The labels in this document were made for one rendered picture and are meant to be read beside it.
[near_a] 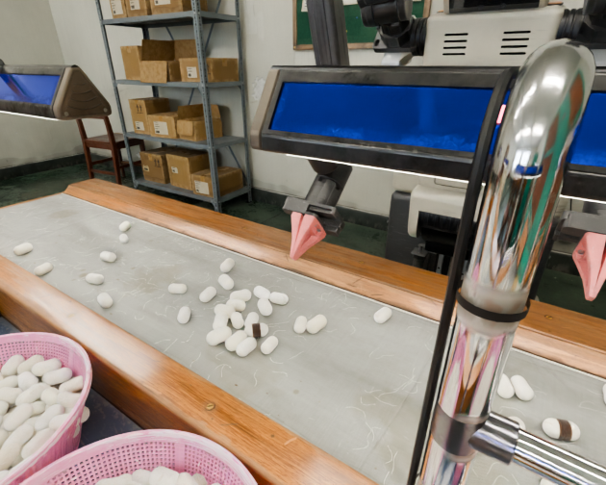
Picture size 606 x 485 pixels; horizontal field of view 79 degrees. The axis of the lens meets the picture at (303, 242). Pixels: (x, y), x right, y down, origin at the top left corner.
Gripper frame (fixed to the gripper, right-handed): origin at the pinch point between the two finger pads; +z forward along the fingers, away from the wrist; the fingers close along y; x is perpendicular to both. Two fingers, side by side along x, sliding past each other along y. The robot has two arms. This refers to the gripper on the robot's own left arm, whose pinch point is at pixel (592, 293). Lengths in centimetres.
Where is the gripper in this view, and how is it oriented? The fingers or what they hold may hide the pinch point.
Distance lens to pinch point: 57.9
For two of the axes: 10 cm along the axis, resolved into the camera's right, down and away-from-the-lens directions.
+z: -4.2, 8.6, -2.9
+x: 3.5, 4.5, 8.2
